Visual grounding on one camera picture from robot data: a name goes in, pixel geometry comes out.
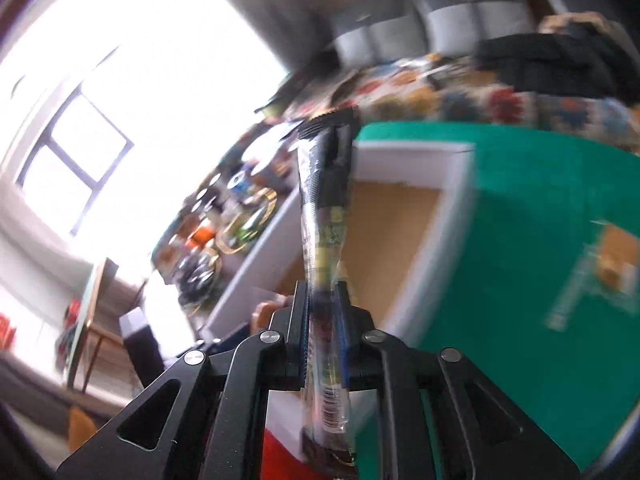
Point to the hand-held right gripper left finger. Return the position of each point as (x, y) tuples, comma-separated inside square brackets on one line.
[(301, 340)]

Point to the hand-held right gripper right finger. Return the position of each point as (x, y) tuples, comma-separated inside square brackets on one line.
[(344, 345)]

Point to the white cardboard box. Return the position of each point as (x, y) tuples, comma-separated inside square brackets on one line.
[(395, 225)]

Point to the long clear snack stick packet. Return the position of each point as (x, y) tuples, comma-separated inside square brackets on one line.
[(322, 210)]

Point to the dark box with white top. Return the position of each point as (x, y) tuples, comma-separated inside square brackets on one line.
[(145, 350)]

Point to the green blanket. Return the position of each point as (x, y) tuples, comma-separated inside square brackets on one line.
[(500, 310)]

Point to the wooden side table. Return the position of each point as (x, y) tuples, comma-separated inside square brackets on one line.
[(95, 320)]

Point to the clear bread packet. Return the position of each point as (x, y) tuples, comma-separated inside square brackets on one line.
[(612, 260)]

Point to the dark framed window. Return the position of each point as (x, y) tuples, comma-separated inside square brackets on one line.
[(75, 150)]

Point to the grey curtain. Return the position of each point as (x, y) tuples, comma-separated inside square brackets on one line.
[(270, 20)]

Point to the black puffer jacket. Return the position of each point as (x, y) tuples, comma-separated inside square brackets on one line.
[(550, 60)]

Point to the tan cloth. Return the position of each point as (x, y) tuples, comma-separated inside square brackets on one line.
[(575, 22)]

